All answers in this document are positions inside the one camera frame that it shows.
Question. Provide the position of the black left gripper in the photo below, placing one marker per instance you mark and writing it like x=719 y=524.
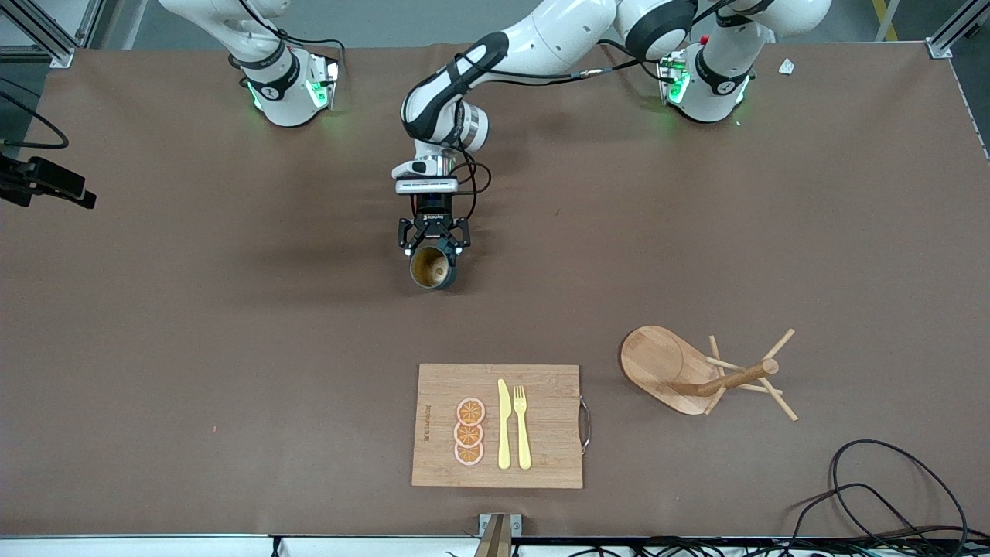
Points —
x=434 y=213

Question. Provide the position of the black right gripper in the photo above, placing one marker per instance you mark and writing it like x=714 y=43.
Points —
x=7 y=170

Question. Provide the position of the dark teal ribbed mug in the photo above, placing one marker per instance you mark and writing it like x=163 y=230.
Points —
x=431 y=269

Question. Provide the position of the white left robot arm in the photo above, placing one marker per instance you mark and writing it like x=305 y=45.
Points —
x=557 y=35

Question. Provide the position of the toy orange slice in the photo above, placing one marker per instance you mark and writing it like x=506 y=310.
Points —
x=470 y=411

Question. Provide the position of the yellow plastic knife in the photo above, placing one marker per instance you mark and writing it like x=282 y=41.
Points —
x=504 y=425

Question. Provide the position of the brown table cover sheet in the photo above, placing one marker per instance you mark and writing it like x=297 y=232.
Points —
x=232 y=309

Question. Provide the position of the yellow plastic fork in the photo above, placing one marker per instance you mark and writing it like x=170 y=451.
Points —
x=523 y=433

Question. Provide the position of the wooden mug tree stand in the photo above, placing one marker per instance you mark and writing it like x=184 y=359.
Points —
x=657 y=363

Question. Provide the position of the white paper scrap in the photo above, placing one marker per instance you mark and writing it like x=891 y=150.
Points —
x=786 y=66

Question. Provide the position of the aluminium frame profile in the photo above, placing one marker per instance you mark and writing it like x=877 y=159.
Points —
x=46 y=35
x=955 y=31

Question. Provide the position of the aluminium profile with bracket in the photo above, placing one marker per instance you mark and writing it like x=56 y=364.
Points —
x=499 y=530

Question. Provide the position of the white table edge rail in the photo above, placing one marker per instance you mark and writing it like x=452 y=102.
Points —
x=155 y=546

